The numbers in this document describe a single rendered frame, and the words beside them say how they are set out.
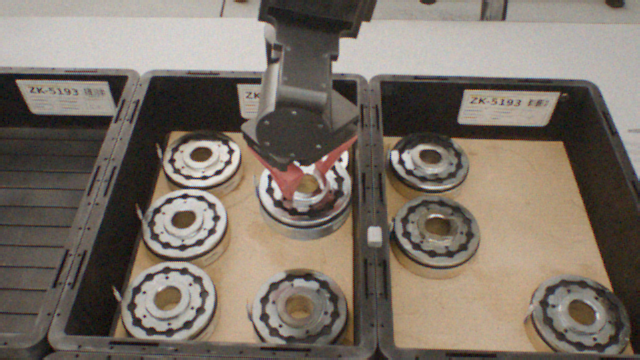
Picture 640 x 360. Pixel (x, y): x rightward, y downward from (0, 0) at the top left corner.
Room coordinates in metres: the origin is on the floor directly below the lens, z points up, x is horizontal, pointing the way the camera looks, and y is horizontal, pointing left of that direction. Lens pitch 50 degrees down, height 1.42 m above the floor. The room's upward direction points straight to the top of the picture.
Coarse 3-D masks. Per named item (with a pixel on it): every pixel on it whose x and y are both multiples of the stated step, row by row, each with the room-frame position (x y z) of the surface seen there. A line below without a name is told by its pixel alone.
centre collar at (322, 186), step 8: (304, 168) 0.43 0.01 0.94; (312, 168) 0.43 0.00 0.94; (312, 176) 0.43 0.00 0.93; (320, 176) 0.42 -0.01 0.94; (320, 184) 0.41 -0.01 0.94; (296, 192) 0.40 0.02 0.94; (312, 192) 0.40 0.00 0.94; (320, 192) 0.40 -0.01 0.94; (296, 200) 0.39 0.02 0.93; (304, 200) 0.39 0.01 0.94; (312, 200) 0.39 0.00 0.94
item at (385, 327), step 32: (608, 128) 0.51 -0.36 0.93; (384, 192) 0.41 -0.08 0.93; (384, 224) 0.36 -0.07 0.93; (384, 256) 0.32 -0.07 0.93; (384, 288) 0.30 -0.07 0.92; (384, 320) 0.25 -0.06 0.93; (384, 352) 0.22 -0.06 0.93; (416, 352) 0.22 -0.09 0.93; (448, 352) 0.22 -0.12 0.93; (480, 352) 0.22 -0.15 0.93; (512, 352) 0.22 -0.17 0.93; (544, 352) 0.22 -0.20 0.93; (576, 352) 0.22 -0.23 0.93
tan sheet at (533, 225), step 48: (384, 144) 0.58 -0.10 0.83; (480, 144) 0.58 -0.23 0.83; (528, 144) 0.58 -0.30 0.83; (480, 192) 0.49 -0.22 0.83; (528, 192) 0.49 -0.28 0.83; (576, 192) 0.49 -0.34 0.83; (480, 240) 0.41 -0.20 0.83; (528, 240) 0.41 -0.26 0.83; (576, 240) 0.41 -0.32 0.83; (432, 288) 0.35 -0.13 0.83; (480, 288) 0.35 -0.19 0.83; (528, 288) 0.35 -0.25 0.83; (432, 336) 0.29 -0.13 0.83; (480, 336) 0.29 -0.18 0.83
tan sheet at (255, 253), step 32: (256, 160) 0.55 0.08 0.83; (352, 160) 0.55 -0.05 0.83; (160, 192) 0.49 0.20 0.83; (256, 224) 0.44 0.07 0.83; (352, 224) 0.44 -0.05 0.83; (224, 256) 0.39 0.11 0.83; (256, 256) 0.39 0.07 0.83; (288, 256) 0.39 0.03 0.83; (320, 256) 0.39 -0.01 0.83; (352, 256) 0.39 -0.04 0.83; (224, 288) 0.35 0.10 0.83; (256, 288) 0.35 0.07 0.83; (352, 288) 0.35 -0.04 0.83; (224, 320) 0.31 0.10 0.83; (352, 320) 0.31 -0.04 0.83
